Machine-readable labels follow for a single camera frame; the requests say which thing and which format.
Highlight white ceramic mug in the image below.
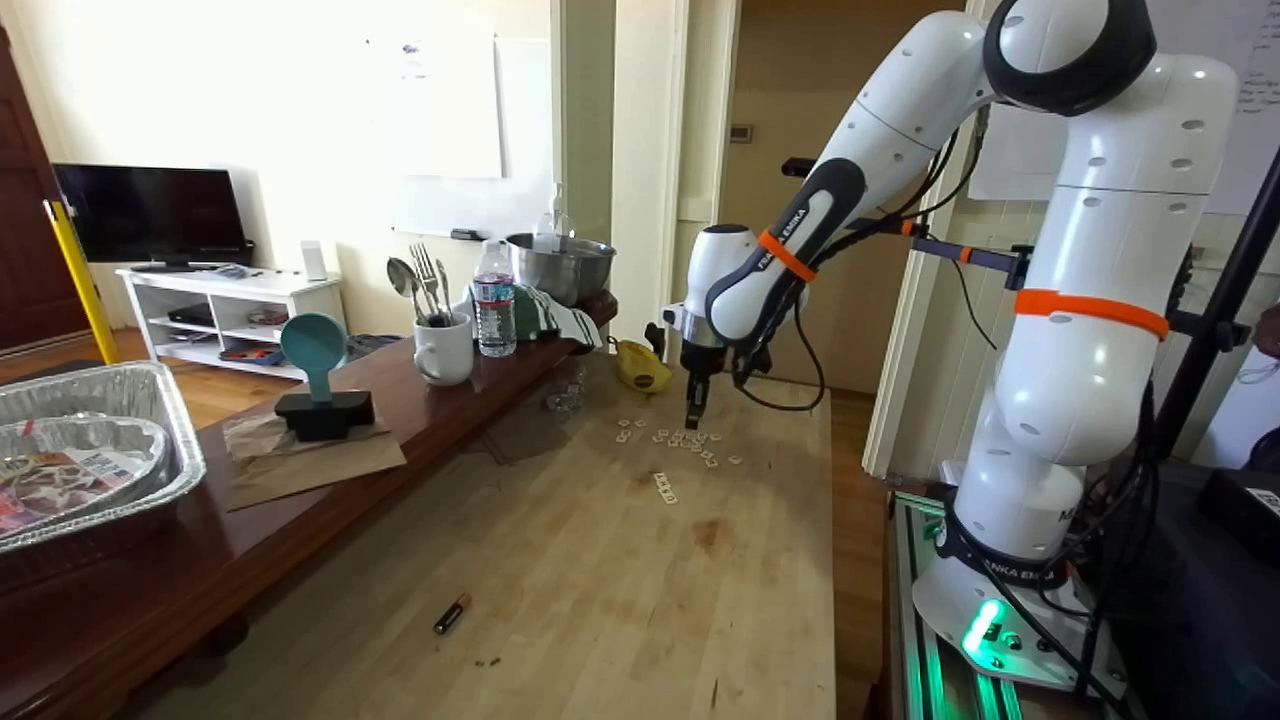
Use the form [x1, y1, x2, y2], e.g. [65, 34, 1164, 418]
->
[412, 314, 478, 393]

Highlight black rectangular base block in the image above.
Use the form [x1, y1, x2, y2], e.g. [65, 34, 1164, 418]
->
[272, 389, 379, 446]

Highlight crumpled white cloth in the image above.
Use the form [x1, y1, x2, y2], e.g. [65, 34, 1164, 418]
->
[529, 291, 609, 355]

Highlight robot base plate green light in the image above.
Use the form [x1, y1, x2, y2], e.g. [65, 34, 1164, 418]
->
[908, 550, 1121, 701]

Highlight white wall board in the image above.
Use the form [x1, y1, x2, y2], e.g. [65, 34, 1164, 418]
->
[352, 27, 512, 183]

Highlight colourful plate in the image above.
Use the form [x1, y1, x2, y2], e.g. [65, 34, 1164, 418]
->
[0, 410, 172, 542]

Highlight yellow stick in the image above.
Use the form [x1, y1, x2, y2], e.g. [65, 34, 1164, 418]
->
[41, 198, 122, 369]

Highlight black tripod pole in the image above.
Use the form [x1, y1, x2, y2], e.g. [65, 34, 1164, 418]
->
[1148, 140, 1280, 463]

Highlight black equipment box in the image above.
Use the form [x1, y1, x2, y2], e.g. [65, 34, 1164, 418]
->
[1100, 438, 1280, 720]

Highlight clear plastic water bottle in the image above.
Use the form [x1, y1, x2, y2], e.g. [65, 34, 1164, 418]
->
[466, 237, 521, 362]

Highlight purple bar clamp orange tips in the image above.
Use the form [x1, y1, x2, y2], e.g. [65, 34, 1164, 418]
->
[893, 211, 1257, 353]

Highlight white leaning panel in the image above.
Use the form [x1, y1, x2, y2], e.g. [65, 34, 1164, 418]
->
[857, 103, 1017, 486]

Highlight dark brown wooden cabinet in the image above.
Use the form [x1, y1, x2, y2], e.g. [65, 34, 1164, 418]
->
[0, 24, 92, 353]

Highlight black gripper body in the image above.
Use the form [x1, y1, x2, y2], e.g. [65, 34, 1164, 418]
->
[678, 340, 720, 393]

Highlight brown cardboard sheet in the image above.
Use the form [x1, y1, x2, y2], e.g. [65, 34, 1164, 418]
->
[217, 403, 412, 518]

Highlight black flat screen television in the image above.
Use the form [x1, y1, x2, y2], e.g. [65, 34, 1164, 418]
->
[52, 161, 259, 273]

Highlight aluminium foil tray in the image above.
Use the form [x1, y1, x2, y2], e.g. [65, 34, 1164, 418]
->
[0, 355, 212, 560]

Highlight white television shelf unit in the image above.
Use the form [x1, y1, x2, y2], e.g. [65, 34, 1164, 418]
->
[115, 263, 352, 383]

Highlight orange strap on forearm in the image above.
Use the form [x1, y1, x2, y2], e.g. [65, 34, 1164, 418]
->
[752, 227, 818, 287]

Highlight yellow rubber toy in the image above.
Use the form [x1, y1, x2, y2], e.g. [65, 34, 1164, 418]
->
[613, 335, 678, 400]

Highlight metal spoon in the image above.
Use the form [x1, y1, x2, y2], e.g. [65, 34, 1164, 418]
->
[384, 251, 432, 329]

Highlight orange strap on lower link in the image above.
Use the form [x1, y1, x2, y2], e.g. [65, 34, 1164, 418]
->
[1012, 285, 1175, 343]

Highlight dark brown wooden table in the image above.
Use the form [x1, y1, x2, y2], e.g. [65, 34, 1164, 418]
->
[0, 325, 595, 720]

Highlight aluminium rail frame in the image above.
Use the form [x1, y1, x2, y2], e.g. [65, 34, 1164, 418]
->
[882, 487, 1073, 720]

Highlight brown wooden door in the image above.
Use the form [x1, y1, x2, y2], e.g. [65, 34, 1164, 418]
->
[704, 0, 970, 400]

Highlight metal cooking pot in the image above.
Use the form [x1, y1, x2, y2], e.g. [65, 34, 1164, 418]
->
[512, 227, 621, 310]

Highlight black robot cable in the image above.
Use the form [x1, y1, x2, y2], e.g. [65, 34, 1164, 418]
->
[729, 116, 982, 420]

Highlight metal fork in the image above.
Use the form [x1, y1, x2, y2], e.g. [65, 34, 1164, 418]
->
[407, 240, 455, 325]

